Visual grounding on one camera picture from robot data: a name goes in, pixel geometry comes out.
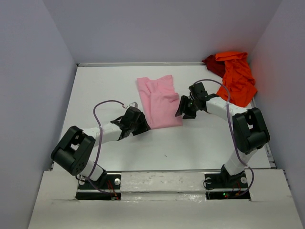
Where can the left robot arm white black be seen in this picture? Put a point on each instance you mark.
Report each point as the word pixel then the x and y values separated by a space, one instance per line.
pixel 74 149

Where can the pink t shirt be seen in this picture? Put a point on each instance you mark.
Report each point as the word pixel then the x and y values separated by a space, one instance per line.
pixel 160 102

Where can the dark red t shirt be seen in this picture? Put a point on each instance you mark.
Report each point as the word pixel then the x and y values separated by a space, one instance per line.
pixel 214 66

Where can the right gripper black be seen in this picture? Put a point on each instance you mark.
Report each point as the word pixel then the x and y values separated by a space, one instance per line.
pixel 188 115

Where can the orange t shirt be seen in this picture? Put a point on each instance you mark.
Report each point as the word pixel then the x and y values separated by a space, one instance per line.
pixel 238 83

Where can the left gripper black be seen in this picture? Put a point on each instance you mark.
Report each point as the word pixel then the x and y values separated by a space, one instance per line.
pixel 143 125

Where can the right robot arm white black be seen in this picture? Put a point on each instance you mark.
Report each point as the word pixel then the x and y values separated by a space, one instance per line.
pixel 247 128

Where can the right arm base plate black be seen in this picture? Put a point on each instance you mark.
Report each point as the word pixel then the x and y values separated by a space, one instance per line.
pixel 216 189

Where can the metal rail table back edge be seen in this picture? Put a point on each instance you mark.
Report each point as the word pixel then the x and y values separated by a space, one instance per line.
pixel 119 64

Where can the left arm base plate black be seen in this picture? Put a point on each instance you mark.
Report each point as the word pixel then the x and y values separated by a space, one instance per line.
pixel 109 190

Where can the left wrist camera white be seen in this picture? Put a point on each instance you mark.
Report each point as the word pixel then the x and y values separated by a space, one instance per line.
pixel 133 104

